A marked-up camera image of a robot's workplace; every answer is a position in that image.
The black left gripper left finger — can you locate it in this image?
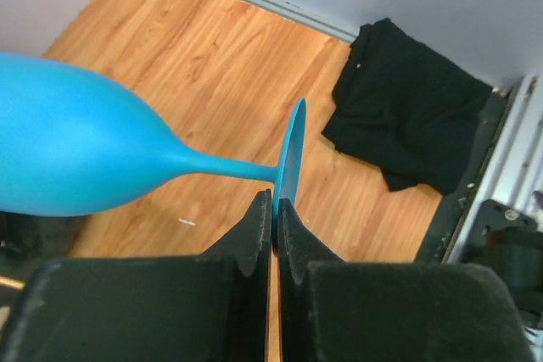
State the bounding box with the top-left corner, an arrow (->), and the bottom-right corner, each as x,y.
1,191 -> 272,361

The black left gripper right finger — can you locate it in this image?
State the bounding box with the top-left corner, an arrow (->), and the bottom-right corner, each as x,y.
277,199 -> 533,361

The blue wine glass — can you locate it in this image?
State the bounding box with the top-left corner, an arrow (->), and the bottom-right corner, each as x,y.
0,51 -> 307,259

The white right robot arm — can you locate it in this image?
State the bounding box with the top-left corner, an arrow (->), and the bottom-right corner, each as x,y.
460,199 -> 542,329

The black cloth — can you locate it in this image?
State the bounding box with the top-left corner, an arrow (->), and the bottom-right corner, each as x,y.
322,19 -> 492,195

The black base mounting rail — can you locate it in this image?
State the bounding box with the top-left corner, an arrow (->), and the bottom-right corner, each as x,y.
414,93 -> 509,263

